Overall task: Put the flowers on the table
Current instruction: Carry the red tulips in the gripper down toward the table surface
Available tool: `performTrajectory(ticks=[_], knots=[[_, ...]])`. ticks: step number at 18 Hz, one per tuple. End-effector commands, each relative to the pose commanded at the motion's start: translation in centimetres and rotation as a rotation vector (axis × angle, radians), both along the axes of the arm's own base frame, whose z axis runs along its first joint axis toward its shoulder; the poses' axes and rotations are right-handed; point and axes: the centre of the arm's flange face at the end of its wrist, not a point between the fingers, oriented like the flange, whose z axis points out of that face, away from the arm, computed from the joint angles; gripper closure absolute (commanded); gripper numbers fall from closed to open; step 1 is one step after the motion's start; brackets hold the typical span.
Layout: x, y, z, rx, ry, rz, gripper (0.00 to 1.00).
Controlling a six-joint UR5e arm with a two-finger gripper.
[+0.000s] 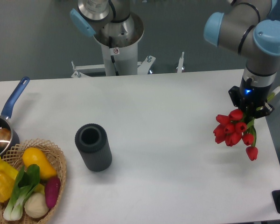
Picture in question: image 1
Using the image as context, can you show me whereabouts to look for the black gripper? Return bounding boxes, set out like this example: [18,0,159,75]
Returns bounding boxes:
[228,79,274,119]

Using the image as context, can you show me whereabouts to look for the red tulip bouquet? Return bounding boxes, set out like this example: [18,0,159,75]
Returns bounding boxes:
[213,107,259,161]

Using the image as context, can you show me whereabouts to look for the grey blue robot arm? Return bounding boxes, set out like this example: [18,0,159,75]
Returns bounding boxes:
[70,0,280,119]

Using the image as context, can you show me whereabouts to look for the dark grey ribbed vase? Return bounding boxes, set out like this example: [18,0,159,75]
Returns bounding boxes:
[75,123,112,172]

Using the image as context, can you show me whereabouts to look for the purple eggplant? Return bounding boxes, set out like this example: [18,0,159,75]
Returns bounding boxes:
[44,176,61,209]

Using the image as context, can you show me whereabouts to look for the yellow squash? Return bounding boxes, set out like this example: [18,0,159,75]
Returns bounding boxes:
[22,147,57,180]

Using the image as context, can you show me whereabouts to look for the green bok choy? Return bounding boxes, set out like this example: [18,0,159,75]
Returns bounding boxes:
[3,164,40,221]

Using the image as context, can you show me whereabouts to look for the white garlic bulb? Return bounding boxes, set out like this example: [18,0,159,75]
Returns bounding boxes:
[24,193,49,218]

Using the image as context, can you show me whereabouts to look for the woven wicker basket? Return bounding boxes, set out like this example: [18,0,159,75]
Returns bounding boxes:
[0,139,67,224]

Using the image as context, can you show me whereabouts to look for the browned bread bun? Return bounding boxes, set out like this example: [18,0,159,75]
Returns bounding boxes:
[0,128,11,147]

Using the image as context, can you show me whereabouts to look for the yellow bell pepper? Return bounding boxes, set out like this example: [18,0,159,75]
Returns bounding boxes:
[0,171,14,203]

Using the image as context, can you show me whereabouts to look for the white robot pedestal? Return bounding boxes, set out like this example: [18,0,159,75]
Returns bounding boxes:
[70,11,185,78]

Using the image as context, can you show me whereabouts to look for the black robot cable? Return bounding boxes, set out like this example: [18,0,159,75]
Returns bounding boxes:
[108,36,119,76]

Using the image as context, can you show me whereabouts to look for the blue handled saucepan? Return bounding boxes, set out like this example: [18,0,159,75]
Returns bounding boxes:
[0,77,30,157]

